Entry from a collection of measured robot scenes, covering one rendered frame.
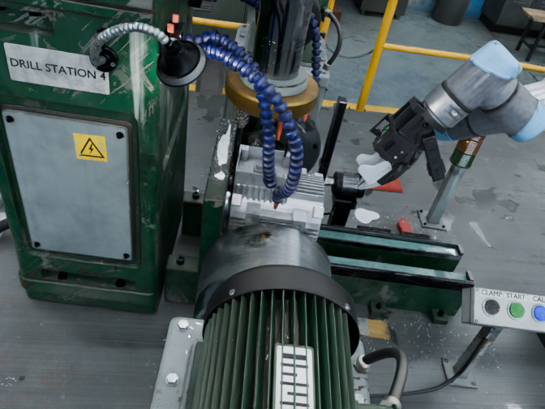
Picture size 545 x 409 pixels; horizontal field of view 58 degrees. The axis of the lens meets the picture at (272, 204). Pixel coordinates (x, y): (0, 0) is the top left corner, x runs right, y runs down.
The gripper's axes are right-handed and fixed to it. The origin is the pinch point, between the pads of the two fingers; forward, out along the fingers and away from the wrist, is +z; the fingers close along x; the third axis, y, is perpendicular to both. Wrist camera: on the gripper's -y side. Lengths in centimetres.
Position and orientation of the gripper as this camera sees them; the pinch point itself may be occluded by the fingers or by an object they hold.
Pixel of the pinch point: (365, 185)
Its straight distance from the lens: 103.7
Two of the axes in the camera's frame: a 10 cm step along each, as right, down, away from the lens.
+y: -7.8, -4.9, -3.9
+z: -6.3, 5.8, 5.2
